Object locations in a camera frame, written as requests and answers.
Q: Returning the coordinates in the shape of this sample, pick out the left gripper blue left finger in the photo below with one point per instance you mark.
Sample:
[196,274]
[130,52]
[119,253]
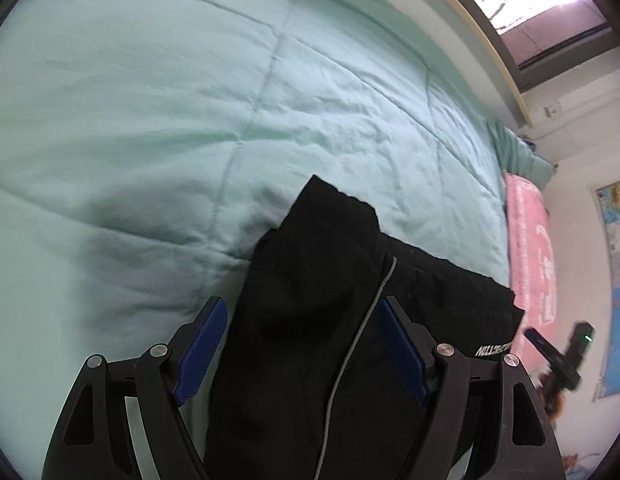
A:
[192,349]

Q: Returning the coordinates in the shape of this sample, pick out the white wall socket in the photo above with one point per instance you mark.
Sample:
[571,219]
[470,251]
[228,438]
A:
[552,110]

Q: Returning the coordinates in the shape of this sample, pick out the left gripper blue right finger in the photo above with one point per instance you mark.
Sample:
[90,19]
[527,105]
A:
[409,352]

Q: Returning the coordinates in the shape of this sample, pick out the dark framed window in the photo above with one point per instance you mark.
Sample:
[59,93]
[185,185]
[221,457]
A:
[548,37]

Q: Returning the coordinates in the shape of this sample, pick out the mint green quilt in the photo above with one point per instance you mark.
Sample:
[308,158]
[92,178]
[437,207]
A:
[146,145]

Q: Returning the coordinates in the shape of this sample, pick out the green pillow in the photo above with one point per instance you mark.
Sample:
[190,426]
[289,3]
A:
[517,157]

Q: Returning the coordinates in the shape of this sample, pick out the wooden window sill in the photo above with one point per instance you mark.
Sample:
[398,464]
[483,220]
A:
[476,19]

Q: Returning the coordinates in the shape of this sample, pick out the world map poster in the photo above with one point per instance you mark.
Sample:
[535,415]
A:
[608,199]

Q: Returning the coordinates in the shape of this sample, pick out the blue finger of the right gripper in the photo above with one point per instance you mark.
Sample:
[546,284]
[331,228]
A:
[550,354]

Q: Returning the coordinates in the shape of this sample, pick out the pink folded blanket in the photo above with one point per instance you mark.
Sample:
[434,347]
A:
[532,268]

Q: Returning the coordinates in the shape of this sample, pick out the right hand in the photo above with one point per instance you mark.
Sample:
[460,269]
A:
[551,394]

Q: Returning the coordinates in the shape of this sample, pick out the black hooded jacket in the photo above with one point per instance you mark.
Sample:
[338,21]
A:
[305,386]

